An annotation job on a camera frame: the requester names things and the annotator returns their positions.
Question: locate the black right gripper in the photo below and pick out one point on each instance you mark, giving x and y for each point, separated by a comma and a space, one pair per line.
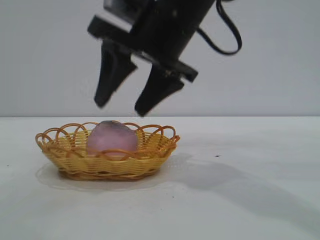
170, 32

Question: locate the pink peach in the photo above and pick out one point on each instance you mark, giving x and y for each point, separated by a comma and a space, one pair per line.
112, 137

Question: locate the yellow woven plastic basket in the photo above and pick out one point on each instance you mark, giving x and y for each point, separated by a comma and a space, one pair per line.
110, 166

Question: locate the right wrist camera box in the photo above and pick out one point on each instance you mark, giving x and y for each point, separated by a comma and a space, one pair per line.
120, 10

